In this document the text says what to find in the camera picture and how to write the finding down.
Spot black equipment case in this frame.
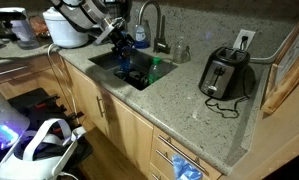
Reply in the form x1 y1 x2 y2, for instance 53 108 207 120
7 87 85 134

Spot black steel toaster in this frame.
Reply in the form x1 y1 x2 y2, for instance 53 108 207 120
198 46 252 100

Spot black countertop appliance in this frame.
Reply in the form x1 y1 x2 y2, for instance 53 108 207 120
103 0 133 24

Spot clear green dotted bottle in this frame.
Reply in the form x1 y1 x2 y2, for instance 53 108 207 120
148 56 164 85

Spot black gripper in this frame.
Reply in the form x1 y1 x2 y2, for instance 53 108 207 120
108 19 136 73

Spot steel kitchen faucet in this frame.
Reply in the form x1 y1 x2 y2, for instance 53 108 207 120
137 0 172 55

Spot white cable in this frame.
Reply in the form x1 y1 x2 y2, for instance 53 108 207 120
47 43 78 116

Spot white round pot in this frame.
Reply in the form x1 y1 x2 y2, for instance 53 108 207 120
42 6 90 49

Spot white device with light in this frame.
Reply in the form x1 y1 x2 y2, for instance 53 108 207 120
0 79 31 156

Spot black white countertop device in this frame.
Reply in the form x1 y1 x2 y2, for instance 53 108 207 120
0 6 27 24

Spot orange snack package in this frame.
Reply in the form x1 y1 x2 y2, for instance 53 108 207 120
28 14 52 38

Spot wooden kitchen cabinet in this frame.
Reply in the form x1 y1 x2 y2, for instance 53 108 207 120
0 54 223 180

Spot long steel drawer handle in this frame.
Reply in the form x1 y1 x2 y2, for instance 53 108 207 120
157 134 207 173

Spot white wall outlet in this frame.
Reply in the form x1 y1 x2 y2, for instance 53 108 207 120
232 28 257 52

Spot clear drinking glass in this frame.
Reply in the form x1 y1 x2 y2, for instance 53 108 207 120
172 35 192 64

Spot blue dish soap bottle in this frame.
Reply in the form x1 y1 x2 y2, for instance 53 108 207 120
133 18 152 50

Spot clear water pitcher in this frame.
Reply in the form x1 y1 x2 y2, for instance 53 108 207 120
9 18 40 50

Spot wooden picture frame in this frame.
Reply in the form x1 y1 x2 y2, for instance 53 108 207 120
260 6 299 116

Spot stainless steel sink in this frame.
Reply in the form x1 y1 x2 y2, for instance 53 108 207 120
88 48 178 92

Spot black sink drain strainer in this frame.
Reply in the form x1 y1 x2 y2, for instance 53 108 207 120
114 69 127 80

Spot steel cabinet door handle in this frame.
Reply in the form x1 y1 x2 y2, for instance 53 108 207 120
96 95 107 118

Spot grey metal conduit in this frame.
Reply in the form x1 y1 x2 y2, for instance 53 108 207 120
248 28 297 65

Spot black toaster cord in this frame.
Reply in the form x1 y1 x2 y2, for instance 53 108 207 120
204 34 253 120

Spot white VR headset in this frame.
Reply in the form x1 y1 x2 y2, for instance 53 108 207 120
0 118 87 180

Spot black cup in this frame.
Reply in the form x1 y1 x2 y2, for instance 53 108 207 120
127 70 150 90

